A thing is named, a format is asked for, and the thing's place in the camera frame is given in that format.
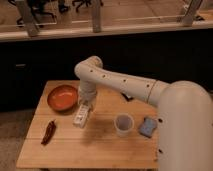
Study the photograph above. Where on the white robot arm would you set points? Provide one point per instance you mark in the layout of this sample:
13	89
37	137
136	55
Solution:
184	113

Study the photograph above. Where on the clear plastic cup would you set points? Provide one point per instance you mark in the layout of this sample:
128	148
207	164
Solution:
123	123

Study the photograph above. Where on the grey metal window post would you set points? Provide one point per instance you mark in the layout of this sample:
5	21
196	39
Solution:
96	16
27	17
189	12

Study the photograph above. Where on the black office chair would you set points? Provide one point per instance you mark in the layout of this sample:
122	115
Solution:
38	7

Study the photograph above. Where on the dark red chili pepper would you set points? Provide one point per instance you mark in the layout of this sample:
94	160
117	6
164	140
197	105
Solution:
49	132

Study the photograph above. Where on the blue sponge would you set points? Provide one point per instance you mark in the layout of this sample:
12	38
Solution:
147	127

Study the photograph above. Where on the orange ceramic bowl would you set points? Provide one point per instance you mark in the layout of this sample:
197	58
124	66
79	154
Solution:
62	98

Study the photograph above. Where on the black office chair base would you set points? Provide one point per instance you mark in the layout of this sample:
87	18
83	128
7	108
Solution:
86	2

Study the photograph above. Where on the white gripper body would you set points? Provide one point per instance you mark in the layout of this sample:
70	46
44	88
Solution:
87	98

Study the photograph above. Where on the white plastic bottle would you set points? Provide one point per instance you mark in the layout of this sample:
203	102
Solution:
81	116

